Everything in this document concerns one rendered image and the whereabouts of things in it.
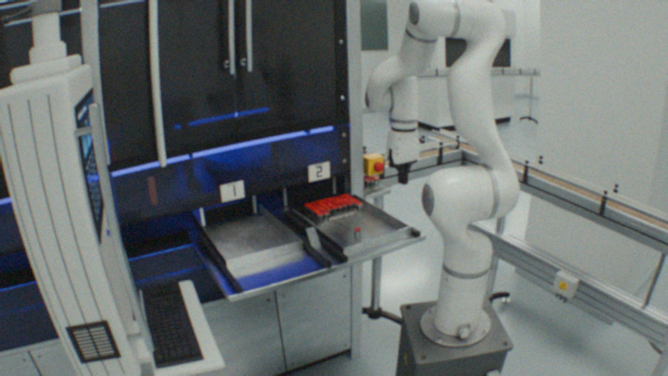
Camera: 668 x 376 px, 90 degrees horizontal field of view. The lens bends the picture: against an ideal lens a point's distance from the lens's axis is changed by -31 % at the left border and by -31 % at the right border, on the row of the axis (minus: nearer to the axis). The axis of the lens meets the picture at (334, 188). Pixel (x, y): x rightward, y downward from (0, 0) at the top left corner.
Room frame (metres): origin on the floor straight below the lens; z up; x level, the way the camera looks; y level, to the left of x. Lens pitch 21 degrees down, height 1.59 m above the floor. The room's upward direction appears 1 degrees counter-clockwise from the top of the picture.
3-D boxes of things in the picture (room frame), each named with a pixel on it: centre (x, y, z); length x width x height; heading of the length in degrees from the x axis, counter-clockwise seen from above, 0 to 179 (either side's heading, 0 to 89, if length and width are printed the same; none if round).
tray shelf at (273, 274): (1.40, 0.12, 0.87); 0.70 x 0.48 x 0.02; 120
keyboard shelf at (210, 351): (0.95, 0.51, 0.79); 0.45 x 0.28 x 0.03; 25
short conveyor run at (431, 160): (2.04, -0.32, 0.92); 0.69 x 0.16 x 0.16; 120
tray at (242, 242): (1.37, 0.30, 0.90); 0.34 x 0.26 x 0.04; 30
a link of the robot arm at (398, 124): (1.32, -0.21, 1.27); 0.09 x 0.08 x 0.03; 122
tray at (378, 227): (1.45, -0.05, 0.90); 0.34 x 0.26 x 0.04; 30
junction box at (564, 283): (1.49, -1.06, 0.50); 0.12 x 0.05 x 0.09; 30
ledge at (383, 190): (1.82, -0.14, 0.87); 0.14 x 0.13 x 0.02; 30
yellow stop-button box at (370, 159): (1.77, -0.15, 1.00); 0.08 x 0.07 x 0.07; 30
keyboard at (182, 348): (0.96, 0.49, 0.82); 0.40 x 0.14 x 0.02; 25
